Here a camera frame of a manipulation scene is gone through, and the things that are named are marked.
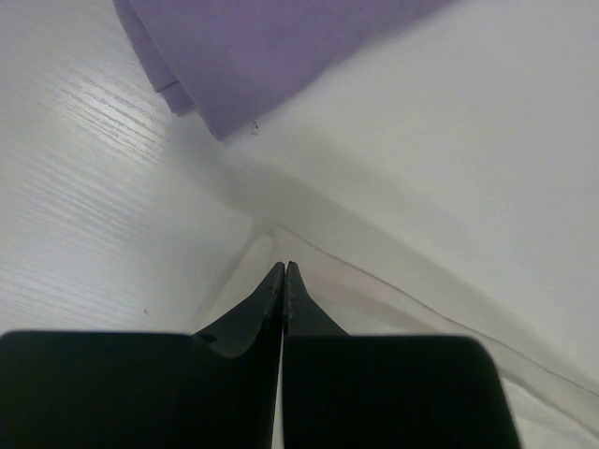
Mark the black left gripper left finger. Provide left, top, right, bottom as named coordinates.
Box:
left=1, top=263, right=285, bottom=448

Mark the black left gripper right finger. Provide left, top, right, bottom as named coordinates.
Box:
left=282, top=263, right=520, bottom=448

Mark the white t shirt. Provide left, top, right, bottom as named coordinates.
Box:
left=190, top=226, right=598, bottom=448

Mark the purple t shirt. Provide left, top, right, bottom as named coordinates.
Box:
left=113, top=0, right=447, bottom=140

